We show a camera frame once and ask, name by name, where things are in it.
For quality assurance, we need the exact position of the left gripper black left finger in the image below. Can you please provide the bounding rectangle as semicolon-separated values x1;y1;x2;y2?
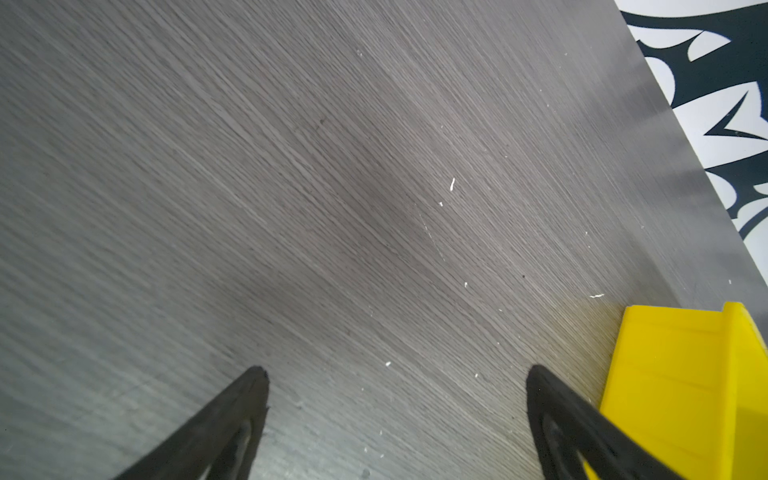
117;366;270;479

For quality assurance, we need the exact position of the yellow plastic bin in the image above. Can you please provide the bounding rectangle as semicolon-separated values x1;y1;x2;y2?
599;302;767;479

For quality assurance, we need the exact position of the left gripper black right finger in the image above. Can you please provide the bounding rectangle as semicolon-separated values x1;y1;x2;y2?
526;364;680;479

